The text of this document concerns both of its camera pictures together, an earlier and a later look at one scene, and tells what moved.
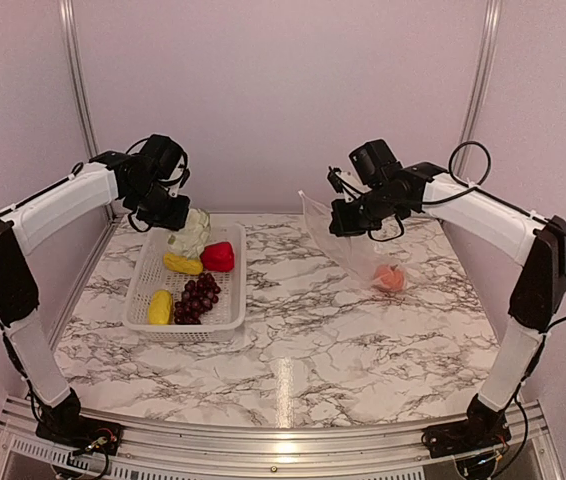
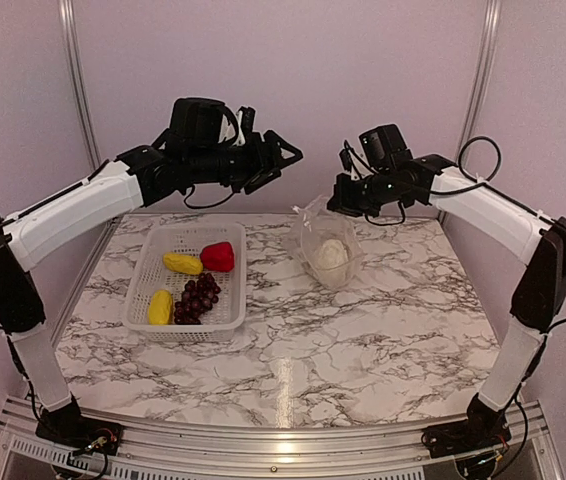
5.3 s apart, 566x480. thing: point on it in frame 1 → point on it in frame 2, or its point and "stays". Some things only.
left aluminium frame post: [81, 88] stays
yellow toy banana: [182, 264] stays
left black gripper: [175, 221] → [262, 165]
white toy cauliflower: [193, 237] → [331, 254]
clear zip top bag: [359, 256] → [325, 243]
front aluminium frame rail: [152, 451] stays
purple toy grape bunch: [198, 297] stays
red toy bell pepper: [218, 257] stays
